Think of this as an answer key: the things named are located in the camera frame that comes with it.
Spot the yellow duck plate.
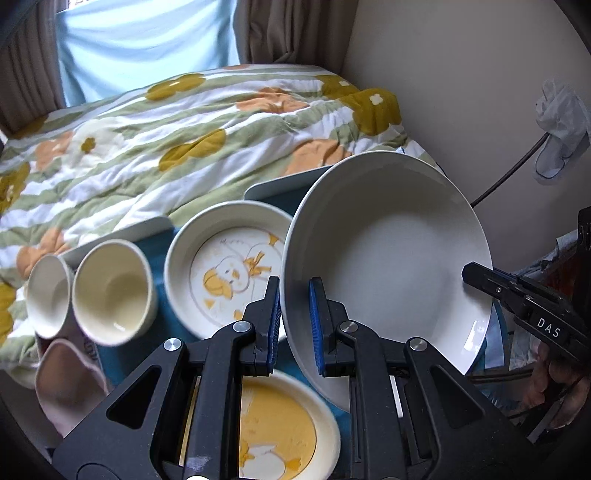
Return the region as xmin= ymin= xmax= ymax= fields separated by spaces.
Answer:
xmin=177 ymin=368 xmax=342 ymax=480

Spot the plain white plate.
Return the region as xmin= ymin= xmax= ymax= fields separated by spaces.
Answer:
xmin=280 ymin=151 xmax=492 ymax=409

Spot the white duck plate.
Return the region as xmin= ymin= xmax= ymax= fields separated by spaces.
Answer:
xmin=163 ymin=200 xmax=291 ymax=339

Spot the cream bowl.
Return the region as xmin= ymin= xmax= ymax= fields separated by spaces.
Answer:
xmin=72 ymin=239 xmax=158 ymax=347

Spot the pink eared bowl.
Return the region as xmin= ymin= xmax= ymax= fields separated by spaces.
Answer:
xmin=35 ymin=339 xmax=111 ymax=438

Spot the white cup bowl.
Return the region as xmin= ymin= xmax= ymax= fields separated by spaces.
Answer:
xmin=25 ymin=255 xmax=75 ymax=340

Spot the right hand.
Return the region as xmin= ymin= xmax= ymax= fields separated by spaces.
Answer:
xmin=522 ymin=343 xmax=590 ymax=430

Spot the white hanging garment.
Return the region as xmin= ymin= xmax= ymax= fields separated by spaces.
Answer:
xmin=534 ymin=79 xmax=590 ymax=185

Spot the floral quilt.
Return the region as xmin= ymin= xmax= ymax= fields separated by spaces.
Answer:
xmin=1 ymin=64 xmax=427 ymax=386

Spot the right brown curtain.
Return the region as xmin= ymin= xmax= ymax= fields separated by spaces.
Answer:
xmin=233 ymin=0 xmax=359 ymax=73

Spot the brown curtain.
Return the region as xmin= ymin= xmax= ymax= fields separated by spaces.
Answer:
xmin=233 ymin=0 xmax=359 ymax=73
xmin=1 ymin=0 xmax=68 ymax=134

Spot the light blue window cloth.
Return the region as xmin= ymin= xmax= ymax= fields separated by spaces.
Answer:
xmin=56 ymin=0 xmax=239 ymax=107

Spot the left brown curtain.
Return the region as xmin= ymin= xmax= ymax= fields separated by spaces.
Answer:
xmin=1 ymin=0 xmax=68 ymax=134

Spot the black cable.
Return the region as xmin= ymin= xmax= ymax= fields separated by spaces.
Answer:
xmin=469 ymin=133 xmax=551 ymax=209

